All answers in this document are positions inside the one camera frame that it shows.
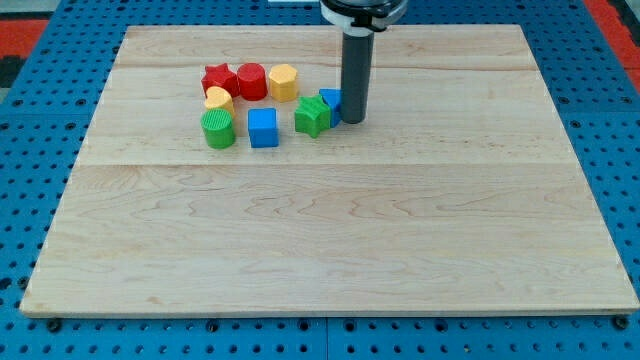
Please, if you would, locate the red cylinder block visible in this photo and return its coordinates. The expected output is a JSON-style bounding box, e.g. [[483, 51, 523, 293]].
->
[[237, 63, 268, 101]]

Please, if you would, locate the green star block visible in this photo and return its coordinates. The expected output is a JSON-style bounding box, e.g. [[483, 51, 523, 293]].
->
[[294, 95, 331, 138]]

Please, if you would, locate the blue cube block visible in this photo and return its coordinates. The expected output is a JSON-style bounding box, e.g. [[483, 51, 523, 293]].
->
[[248, 108, 279, 148]]

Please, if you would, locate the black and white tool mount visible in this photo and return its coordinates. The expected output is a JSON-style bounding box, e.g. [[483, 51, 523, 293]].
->
[[320, 0, 408, 32]]

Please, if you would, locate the wooden board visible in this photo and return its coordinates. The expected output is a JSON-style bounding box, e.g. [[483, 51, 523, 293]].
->
[[20, 25, 639, 319]]

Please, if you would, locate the yellow heart block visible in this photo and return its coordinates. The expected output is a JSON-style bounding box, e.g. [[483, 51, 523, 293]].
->
[[204, 86, 235, 118]]

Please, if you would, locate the red star block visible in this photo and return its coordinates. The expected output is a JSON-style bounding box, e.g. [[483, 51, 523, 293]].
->
[[201, 63, 240, 97]]

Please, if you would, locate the green cylinder block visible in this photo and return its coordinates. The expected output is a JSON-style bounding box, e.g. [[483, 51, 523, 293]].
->
[[200, 108, 236, 149]]

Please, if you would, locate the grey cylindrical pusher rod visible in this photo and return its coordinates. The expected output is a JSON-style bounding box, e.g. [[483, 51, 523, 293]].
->
[[341, 33, 374, 124]]

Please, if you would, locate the blue triangle block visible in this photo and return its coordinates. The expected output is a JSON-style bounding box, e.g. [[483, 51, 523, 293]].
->
[[319, 88, 342, 128]]

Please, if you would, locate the yellow hexagon block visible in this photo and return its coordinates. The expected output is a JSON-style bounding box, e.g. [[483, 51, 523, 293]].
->
[[269, 64, 299, 102]]

